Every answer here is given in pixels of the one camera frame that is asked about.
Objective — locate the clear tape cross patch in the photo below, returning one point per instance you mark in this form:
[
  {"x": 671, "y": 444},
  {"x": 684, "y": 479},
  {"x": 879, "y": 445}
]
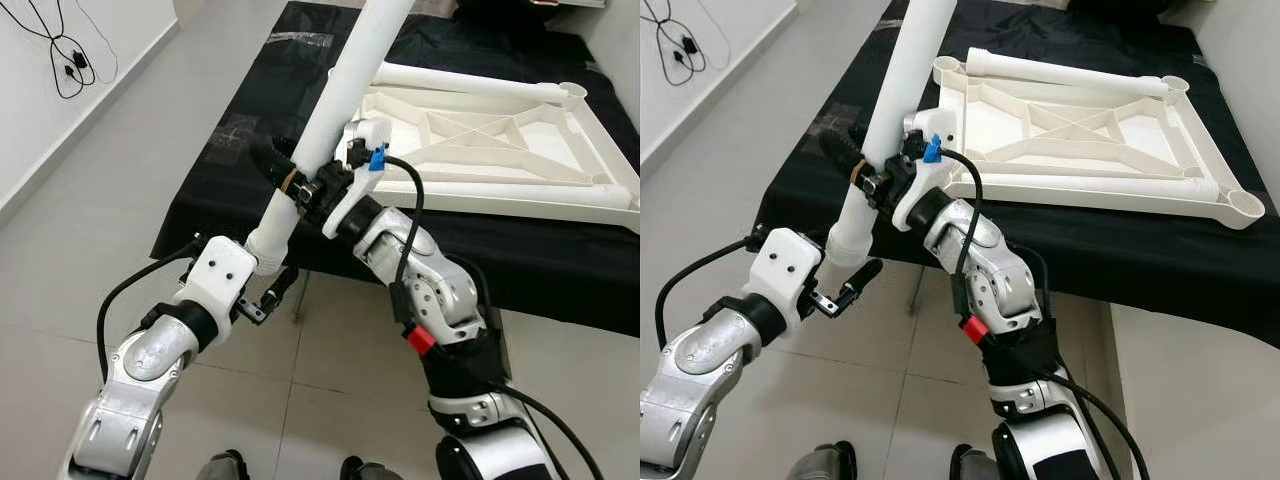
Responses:
[
  {"x": 238, "y": 130},
  {"x": 840, "y": 115}
]

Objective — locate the white plastic children table top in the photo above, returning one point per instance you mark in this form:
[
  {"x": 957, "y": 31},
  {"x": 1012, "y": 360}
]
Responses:
[
  {"x": 1060, "y": 140},
  {"x": 470, "y": 155}
]

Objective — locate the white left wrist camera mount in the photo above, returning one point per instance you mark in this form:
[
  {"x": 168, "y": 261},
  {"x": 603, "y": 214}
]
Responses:
[
  {"x": 220, "y": 275},
  {"x": 785, "y": 270}
]

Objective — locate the black table cloth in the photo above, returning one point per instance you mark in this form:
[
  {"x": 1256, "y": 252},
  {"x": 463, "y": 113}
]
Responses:
[
  {"x": 200, "y": 215},
  {"x": 800, "y": 200}
]

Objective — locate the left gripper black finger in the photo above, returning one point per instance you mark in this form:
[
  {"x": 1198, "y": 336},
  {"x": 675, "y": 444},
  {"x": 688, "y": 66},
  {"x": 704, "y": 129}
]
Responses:
[
  {"x": 285, "y": 283},
  {"x": 862, "y": 278}
]

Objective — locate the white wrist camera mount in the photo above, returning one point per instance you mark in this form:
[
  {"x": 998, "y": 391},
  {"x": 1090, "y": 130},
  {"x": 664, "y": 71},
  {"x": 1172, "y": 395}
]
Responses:
[
  {"x": 220, "y": 275},
  {"x": 360, "y": 200},
  {"x": 915, "y": 208},
  {"x": 785, "y": 270}
]

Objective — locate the clear tape strip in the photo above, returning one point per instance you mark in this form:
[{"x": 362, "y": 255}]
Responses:
[{"x": 295, "y": 38}]

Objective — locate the grey robot right foot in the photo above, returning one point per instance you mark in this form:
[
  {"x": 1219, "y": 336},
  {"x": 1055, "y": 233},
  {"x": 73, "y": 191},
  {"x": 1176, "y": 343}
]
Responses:
[
  {"x": 365, "y": 470},
  {"x": 970, "y": 468}
]

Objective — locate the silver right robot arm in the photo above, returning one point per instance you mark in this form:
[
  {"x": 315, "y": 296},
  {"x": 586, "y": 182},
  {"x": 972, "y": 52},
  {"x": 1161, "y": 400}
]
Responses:
[
  {"x": 440, "y": 290},
  {"x": 985, "y": 270}
]

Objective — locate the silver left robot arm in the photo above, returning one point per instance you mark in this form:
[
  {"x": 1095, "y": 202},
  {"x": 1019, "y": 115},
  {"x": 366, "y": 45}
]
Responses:
[
  {"x": 130, "y": 400},
  {"x": 700, "y": 390}
]

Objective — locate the grey robot foot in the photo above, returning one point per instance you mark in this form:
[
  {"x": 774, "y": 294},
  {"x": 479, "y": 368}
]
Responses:
[
  {"x": 222, "y": 468},
  {"x": 970, "y": 468},
  {"x": 825, "y": 465},
  {"x": 365, "y": 470}
]

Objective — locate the black power adapter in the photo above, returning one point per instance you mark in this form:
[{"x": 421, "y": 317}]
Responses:
[
  {"x": 75, "y": 62},
  {"x": 690, "y": 45}
]

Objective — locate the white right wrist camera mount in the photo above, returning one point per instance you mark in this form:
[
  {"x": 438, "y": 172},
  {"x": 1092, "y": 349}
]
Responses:
[
  {"x": 915, "y": 208},
  {"x": 360, "y": 200}
]

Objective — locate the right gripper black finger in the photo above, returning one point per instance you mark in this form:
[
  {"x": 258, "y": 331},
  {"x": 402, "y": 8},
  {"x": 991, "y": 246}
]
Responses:
[
  {"x": 283, "y": 145},
  {"x": 272, "y": 168},
  {"x": 858, "y": 132},
  {"x": 842, "y": 158}
]

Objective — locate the grey robot left foot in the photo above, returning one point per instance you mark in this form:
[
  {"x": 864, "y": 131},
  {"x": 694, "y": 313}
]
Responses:
[
  {"x": 825, "y": 465},
  {"x": 222, "y": 468}
]

